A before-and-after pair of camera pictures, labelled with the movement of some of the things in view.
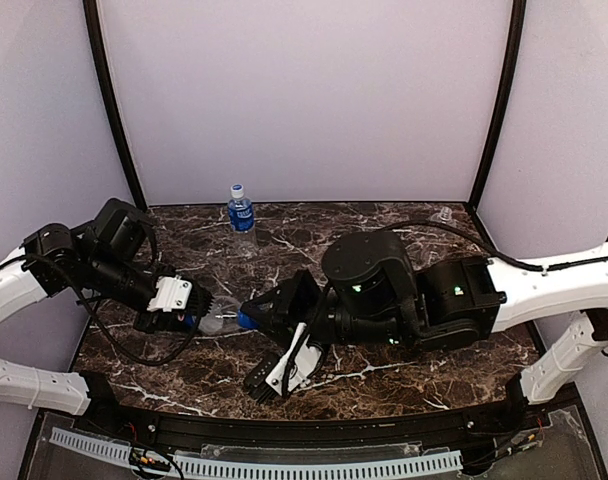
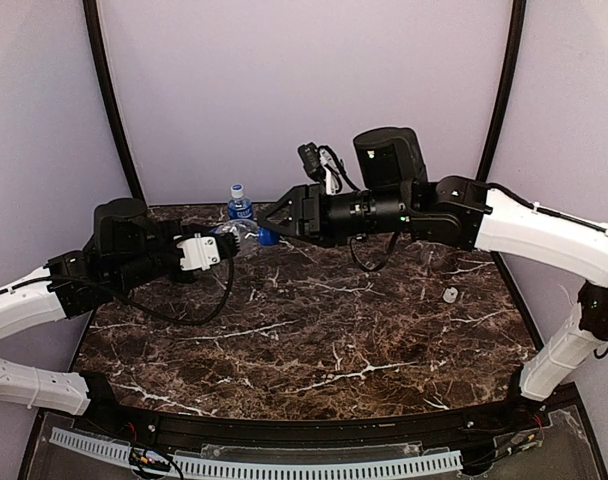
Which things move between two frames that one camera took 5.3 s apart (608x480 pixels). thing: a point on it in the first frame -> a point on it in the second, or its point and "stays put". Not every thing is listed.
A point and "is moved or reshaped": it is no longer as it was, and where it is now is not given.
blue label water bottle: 240,211 stays put
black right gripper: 300,304 -> 311,213
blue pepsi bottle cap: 245,321 -> 268,237
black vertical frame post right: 505,99 stays put
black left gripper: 195,304 -> 228,244
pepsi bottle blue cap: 191,319 is moved or reshaped
